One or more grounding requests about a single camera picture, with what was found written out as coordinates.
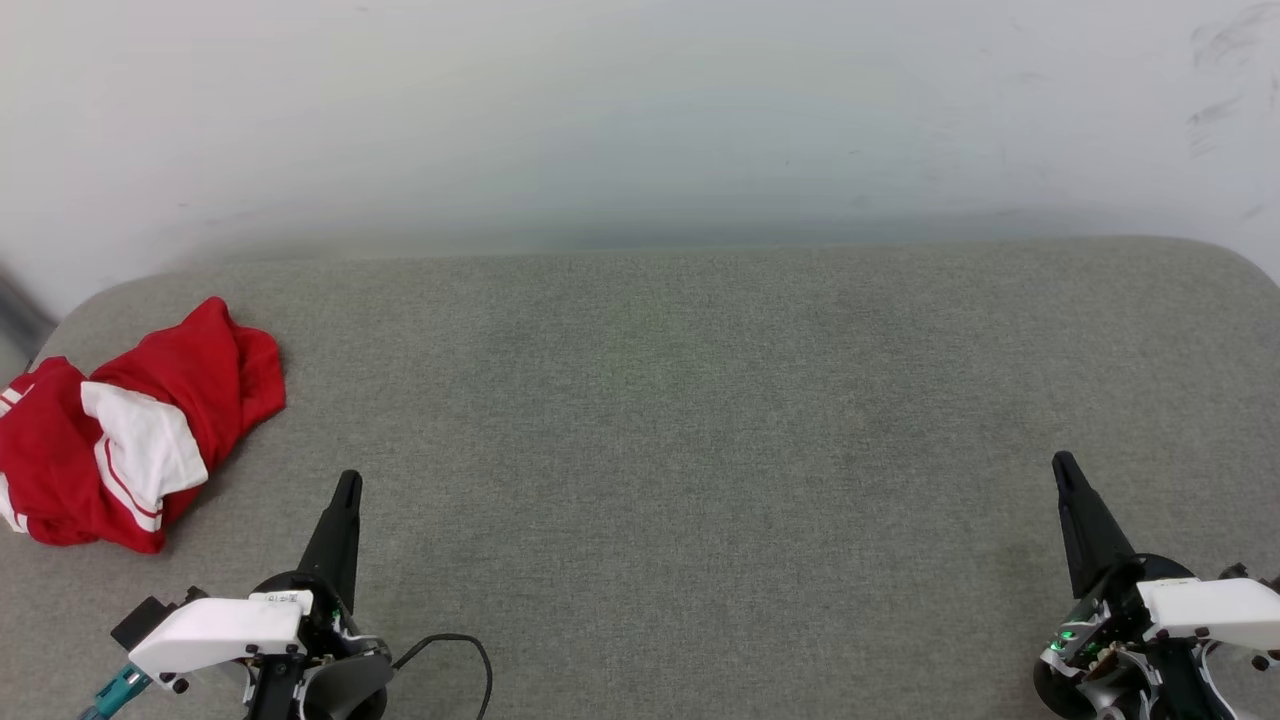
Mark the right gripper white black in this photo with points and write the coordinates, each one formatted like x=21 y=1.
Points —
x=1200 y=610

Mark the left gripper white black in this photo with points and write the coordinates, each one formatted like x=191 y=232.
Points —
x=220 y=630

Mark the red basketball jersey number 23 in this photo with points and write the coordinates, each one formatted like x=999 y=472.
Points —
x=210 y=360

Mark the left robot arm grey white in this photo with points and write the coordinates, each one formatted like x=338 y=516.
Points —
x=345 y=690

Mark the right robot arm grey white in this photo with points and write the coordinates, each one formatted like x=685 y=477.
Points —
x=1065 y=695

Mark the grey fabric sofa cushion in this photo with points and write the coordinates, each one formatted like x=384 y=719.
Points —
x=650 y=450

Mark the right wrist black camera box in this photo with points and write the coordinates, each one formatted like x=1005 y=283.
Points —
x=1238 y=573

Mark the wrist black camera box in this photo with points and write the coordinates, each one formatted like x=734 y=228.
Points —
x=140 y=620
x=1238 y=573

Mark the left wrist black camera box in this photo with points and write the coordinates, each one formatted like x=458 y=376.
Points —
x=140 y=620

